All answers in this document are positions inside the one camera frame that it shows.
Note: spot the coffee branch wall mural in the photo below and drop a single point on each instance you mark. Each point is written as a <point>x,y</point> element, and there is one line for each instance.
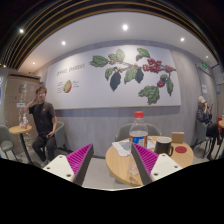
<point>83,93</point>

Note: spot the flat round red coaster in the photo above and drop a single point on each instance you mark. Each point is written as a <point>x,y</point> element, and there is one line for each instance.
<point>181,149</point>

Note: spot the person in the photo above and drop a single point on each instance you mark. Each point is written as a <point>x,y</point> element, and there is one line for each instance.
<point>203,115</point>
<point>42,116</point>

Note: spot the grey armchair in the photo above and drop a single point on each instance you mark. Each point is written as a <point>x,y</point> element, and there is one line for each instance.
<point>122,131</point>

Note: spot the small brown cardboard box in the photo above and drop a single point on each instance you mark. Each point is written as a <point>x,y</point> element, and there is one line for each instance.
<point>177,137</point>

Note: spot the white paper door notice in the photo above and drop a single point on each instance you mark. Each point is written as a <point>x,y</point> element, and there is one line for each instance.
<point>204,88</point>

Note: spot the grey chair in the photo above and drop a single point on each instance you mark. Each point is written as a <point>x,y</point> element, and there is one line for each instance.
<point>5,136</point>
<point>61,135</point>
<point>200,133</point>

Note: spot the clear red-capped drink bottle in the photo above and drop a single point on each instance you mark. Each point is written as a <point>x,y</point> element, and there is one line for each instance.
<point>138,133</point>

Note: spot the white and blue paper sheet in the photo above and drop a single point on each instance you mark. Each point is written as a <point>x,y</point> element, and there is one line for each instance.
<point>120,148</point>

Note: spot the ceiling spot lights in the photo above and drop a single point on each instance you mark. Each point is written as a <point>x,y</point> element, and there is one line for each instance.
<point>125,27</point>

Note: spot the white wall notice board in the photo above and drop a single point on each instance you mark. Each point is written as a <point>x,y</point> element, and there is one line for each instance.
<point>218,75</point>

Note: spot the small round wooden table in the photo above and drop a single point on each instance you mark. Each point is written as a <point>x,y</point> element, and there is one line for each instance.
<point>18,130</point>

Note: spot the green exit sign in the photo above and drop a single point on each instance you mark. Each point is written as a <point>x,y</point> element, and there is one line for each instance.
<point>204,64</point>

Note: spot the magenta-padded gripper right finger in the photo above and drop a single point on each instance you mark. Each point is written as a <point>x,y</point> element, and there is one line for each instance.
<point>163,166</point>

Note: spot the black mug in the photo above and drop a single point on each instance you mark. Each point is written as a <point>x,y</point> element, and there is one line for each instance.
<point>162,146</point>

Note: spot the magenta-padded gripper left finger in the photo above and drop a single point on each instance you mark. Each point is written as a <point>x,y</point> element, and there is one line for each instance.
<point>58,166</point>

